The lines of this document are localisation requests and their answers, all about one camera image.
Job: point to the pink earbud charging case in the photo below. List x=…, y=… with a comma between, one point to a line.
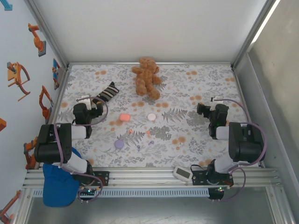
x=124, y=117

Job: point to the purple earbud charging case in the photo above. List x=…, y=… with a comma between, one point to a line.
x=119, y=144

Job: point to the white earbud charging case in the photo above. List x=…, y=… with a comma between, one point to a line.
x=151, y=116

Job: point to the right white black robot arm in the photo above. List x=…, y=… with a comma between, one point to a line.
x=245, y=144

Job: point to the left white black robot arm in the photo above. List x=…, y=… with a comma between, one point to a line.
x=77, y=163

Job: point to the black grey striped sock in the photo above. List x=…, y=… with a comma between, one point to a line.
x=108, y=92

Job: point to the floral patterned tablecloth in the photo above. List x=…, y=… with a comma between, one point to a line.
x=105, y=74

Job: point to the blue orange machine sticker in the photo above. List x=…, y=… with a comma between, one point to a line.
x=55, y=70

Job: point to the brown teddy bear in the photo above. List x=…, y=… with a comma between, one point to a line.
x=146, y=77

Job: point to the white digital timer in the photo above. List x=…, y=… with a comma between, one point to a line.
x=182, y=173

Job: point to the blue cap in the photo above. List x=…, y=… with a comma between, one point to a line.
x=58, y=186

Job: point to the electronics board with LEDs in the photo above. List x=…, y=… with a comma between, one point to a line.
x=217, y=193
x=90, y=191

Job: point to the small orange block sticker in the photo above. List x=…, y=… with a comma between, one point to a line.
x=2, y=123

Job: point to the orange claw gripper sticker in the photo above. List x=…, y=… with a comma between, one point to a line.
x=12, y=74

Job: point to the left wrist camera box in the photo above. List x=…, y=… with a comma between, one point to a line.
x=87, y=101

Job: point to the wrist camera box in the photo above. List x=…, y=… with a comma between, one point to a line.
x=87, y=101
x=215, y=99

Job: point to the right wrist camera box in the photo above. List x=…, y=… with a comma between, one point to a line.
x=215, y=99

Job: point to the aluminium side frame rail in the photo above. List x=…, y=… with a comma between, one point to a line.
x=58, y=98
x=243, y=93

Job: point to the short aluminium frame rail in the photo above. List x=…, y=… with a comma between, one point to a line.
x=187, y=63

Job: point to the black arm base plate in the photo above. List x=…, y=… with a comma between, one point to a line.
x=104, y=178
x=198, y=178

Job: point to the long aluminium base rail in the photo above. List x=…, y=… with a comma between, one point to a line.
x=140, y=177

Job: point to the aluminium frame post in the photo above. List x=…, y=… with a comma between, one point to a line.
x=47, y=30
x=255, y=30

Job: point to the blue wall sticker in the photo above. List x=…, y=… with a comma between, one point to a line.
x=7, y=7

